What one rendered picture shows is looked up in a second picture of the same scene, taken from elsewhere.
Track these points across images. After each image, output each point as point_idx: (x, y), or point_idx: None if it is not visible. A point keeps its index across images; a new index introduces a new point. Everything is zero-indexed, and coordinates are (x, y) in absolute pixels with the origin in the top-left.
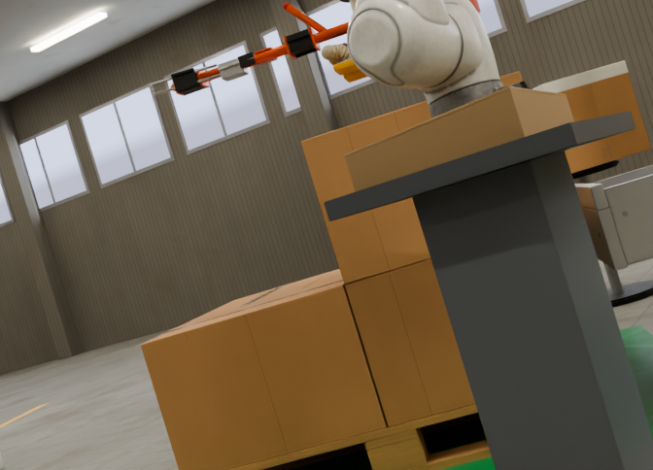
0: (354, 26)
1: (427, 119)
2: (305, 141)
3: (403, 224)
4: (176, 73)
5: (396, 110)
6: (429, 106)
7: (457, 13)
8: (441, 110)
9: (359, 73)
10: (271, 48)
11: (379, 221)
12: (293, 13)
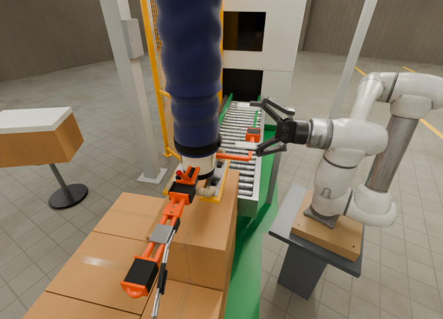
0: (397, 217)
1: (234, 203)
2: (225, 248)
3: (229, 248)
4: (162, 281)
5: (232, 206)
6: (330, 216)
7: None
8: (335, 217)
9: None
10: (180, 205)
11: (228, 254)
12: (182, 175)
